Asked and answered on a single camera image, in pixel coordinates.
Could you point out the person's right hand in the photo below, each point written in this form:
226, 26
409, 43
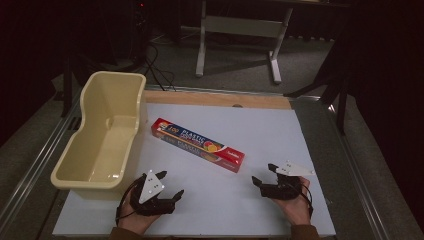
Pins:
296, 210

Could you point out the cream plastic bin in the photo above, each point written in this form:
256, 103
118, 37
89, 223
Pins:
100, 150

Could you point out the red plastic wrap box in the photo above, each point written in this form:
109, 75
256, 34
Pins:
196, 141

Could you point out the black metal stand legs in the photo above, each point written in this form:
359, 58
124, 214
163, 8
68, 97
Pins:
340, 106

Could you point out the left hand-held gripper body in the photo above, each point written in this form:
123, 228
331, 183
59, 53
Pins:
150, 186

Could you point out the metal rail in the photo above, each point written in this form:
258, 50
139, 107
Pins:
36, 166
358, 173

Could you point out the dark equipment with red light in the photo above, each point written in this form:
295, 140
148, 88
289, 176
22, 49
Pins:
140, 30

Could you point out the wooden board strip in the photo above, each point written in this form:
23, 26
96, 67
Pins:
216, 99

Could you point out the white metal table frame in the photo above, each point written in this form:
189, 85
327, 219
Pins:
245, 26

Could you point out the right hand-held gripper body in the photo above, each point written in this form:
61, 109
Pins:
283, 190

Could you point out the person's left hand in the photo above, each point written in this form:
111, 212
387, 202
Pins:
133, 221

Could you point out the black metal stand post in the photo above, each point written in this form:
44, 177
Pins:
66, 90

